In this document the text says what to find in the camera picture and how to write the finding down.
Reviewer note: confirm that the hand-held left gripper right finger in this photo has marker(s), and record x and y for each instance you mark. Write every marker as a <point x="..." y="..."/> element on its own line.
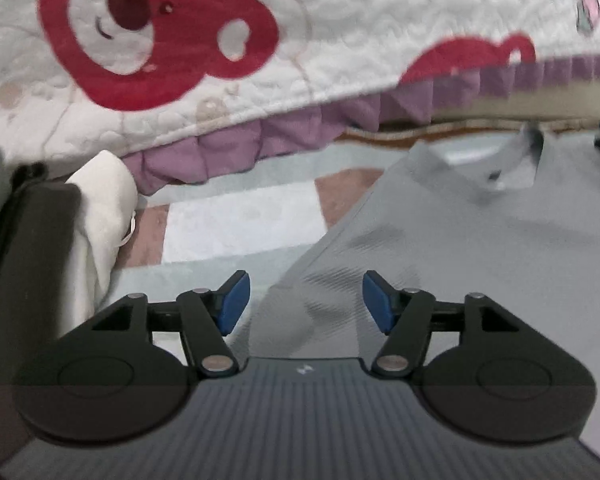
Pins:
<point x="377" y="305"/>

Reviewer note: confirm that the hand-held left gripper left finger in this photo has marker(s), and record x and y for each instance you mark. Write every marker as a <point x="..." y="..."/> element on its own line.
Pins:
<point x="232" y="305"/>

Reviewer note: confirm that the grey polo shirt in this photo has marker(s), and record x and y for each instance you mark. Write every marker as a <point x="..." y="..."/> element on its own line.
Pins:
<point x="480" y="260"/>

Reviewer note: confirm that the checked floor mat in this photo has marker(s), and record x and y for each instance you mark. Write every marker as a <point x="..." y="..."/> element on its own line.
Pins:
<point x="230" y="230"/>

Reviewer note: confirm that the beige bed base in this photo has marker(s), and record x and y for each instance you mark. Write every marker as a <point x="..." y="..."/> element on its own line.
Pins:
<point x="530" y="102"/>

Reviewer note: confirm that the cream cloth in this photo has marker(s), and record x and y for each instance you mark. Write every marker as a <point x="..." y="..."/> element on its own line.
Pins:
<point x="100" y="200"/>

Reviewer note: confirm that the bear print quilted bedspread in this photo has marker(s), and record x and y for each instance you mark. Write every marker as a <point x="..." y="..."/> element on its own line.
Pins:
<point x="355" y="20"/>

